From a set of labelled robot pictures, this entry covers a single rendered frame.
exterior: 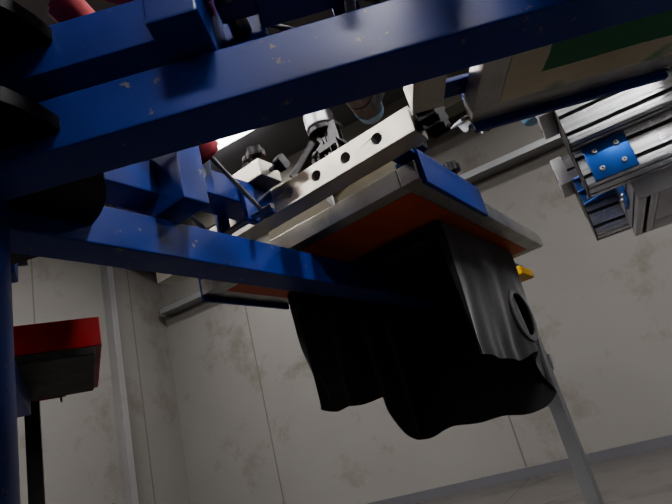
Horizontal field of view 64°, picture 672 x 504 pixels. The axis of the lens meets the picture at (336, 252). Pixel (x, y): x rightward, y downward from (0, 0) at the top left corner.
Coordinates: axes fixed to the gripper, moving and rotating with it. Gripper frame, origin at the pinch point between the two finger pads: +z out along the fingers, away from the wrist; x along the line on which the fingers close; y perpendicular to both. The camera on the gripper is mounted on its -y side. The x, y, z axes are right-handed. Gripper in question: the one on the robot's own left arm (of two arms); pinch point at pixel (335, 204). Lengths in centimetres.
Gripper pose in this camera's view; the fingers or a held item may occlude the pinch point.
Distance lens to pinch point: 130.2
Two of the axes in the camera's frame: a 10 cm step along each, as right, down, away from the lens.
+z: 2.5, 9.1, -3.4
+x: 5.8, 1.4, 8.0
